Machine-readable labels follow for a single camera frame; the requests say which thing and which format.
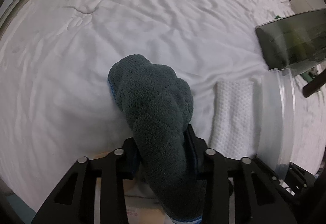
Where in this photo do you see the dark teal towel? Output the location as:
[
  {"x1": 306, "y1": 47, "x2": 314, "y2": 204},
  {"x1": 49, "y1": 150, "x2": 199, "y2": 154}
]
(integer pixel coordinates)
[{"x1": 108, "y1": 55, "x2": 204, "y2": 223}]

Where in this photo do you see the white waffle cloth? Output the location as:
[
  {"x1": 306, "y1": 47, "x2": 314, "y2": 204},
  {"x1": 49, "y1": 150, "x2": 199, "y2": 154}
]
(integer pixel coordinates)
[{"x1": 209, "y1": 78, "x2": 261, "y2": 160}]

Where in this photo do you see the white bed sheet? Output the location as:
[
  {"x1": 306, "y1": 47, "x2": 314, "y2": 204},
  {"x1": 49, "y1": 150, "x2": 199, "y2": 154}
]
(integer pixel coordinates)
[{"x1": 0, "y1": 0, "x2": 326, "y2": 212}]

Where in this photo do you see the grey bin with lid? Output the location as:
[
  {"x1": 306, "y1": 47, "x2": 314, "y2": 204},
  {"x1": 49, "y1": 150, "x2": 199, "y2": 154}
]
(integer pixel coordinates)
[{"x1": 255, "y1": 9, "x2": 325, "y2": 76}]

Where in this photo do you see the clear plastic container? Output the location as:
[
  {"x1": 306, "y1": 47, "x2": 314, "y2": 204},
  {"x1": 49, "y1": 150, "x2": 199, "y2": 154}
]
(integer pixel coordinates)
[{"x1": 257, "y1": 69, "x2": 296, "y2": 180}]

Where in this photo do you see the green tray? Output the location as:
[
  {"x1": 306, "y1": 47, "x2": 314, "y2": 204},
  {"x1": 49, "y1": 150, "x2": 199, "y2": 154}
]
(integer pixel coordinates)
[{"x1": 300, "y1": 71, "x2": 317, "y2": 83}]

